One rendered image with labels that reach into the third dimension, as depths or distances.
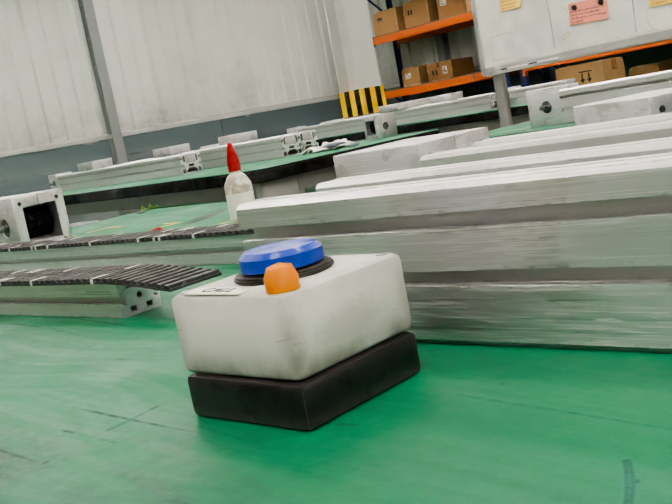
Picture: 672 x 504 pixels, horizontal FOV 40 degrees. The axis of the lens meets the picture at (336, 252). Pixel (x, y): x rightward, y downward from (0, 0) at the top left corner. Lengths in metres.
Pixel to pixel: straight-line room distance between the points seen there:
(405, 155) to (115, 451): 0.38
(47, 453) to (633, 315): 0.27
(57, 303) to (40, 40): 11.92
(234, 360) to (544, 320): 0.15
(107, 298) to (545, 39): 3.32
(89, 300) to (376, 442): 0.48
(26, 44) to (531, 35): 9.43
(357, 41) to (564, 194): 8.34
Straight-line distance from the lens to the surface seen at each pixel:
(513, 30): 4.06
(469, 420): 0.37
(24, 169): 12.37
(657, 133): 0.61
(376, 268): 0.42
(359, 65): 8.71
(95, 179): 4.67
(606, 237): 0.42
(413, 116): 5.39
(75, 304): 0.82
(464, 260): 0.46
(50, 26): 12.83
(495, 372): 0.43
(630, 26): 3.76
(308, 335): 0.39
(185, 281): 0.70
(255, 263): 0.42
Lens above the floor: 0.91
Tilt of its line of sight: 8 degrees down
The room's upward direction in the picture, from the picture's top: 11 degrees counter-clockwise
